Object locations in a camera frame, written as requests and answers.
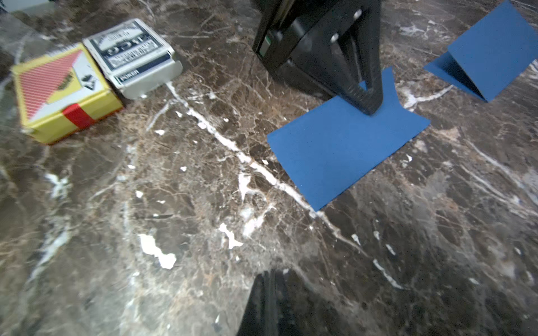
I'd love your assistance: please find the blue white poker card box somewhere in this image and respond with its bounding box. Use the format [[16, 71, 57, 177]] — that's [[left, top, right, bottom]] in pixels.
[[83, 18, 184, 100]]

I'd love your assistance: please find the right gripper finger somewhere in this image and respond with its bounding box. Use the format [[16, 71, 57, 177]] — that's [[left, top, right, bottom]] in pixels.
[[237, 270, 301, 336]]

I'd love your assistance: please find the yellow red card box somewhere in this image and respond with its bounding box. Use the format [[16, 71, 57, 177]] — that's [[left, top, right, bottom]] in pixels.
[[11, 43, 123, 145]]

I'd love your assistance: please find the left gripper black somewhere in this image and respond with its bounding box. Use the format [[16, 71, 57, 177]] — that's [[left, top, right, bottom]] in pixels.
[[253, 1, 383, 115]]

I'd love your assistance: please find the blue square paper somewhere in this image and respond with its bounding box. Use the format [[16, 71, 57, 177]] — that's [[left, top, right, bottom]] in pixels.
[[267, 68, 430, 211], [424, 1, 537, 102]]

